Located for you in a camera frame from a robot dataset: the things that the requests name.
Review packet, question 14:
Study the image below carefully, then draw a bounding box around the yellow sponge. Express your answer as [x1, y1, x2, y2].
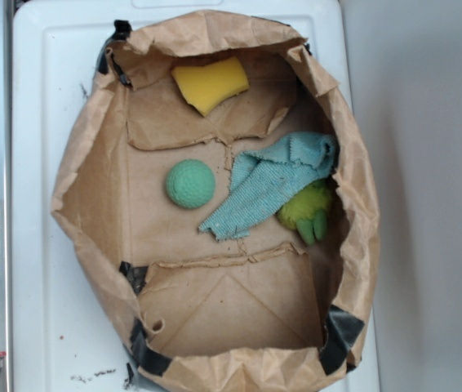
[171, 57, 250, 117]

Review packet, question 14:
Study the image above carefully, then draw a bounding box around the light blue cloth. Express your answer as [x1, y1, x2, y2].
[198, 131, 338, 241]

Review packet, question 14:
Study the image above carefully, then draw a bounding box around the green dimpled ball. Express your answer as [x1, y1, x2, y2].
[165, 159, 215, 209]

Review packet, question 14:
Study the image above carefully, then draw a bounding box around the green plush toy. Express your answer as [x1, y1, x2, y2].
[276, 180, 332, 246]

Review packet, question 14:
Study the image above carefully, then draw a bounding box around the brown paper bag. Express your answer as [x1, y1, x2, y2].
[51, 10, 380, 391]

